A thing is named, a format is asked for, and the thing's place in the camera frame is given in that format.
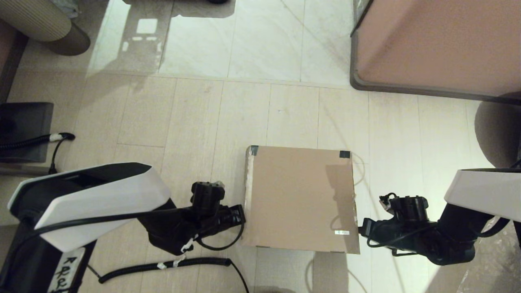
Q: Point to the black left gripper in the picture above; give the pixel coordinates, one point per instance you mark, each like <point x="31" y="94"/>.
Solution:
<point x="230" y="219"/>

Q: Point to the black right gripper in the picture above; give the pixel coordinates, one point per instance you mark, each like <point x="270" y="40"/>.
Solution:
<point x="376" y="232"/>

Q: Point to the brown cardboard shoe box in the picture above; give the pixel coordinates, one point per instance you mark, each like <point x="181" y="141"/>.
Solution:
<point x="297" y="199"/>

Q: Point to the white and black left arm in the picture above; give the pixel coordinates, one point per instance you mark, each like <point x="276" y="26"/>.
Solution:
<point x="101" y="191"/>

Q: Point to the clear plastic bag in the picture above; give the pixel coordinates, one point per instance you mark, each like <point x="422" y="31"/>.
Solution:
<point x="496" y="264"/>

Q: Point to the pink upholstered furniture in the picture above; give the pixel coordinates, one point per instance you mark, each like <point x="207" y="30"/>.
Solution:
<point x="439" y="40"/>

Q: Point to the dark square stand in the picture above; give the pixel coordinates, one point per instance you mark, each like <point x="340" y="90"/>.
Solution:
<point x="24" y="130"/>

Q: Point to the crumpled grey plastic sheet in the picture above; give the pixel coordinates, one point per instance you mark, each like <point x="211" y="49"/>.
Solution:
<point x="65" y="7"/>

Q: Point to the dark wooden furniture edge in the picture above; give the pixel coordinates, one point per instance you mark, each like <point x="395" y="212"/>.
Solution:
<point x="10" y="61"/>

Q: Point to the beige ribbed ottoman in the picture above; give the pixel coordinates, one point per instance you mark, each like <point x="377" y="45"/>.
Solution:
<point x="36" y="20"/>

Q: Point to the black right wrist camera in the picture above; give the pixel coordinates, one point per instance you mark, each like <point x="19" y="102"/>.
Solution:
<point x="407" y="207"/>

